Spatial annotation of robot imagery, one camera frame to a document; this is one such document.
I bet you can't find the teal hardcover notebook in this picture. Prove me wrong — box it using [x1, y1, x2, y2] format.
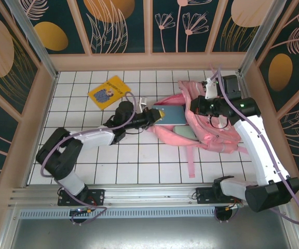
[151, 103, 186, 127]

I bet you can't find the yellow paperback book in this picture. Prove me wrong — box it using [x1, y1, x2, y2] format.
[87, 75, 132, 112]

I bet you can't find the mint green pencil case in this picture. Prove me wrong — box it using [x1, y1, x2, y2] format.
[172, 125, 200, 141]

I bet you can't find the pink student backpack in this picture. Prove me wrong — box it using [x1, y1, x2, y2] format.
[145, 62, 248, 179]

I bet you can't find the grey metal sheet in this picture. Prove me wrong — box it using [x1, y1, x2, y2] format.
[0, 217, 299, 249]

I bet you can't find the aluminium side rail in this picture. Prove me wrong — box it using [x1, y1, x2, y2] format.
[239, 74, 279, 185]

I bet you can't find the aluminium corner post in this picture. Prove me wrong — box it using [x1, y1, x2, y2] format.
[5, 0, 59, 80]
[237, 0, 285, 76]

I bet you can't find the aluminium front rail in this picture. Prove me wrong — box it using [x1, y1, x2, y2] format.
[8, 183, 293, 208]

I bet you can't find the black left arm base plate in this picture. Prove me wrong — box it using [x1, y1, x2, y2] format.
[57, 188, 106, 207]

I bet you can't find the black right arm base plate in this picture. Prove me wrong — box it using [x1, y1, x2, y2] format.
[195, 187, 243, 207]

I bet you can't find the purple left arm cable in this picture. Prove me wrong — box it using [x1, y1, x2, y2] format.
[40, 93, 137, 226]

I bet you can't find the small circuit board with wires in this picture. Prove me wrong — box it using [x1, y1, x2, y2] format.
[224, 203, 243, 211]
[70, 207, 94, 216]

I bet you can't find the grey slotted cable duct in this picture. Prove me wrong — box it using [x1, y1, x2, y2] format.
[18, 209, 282, 219]

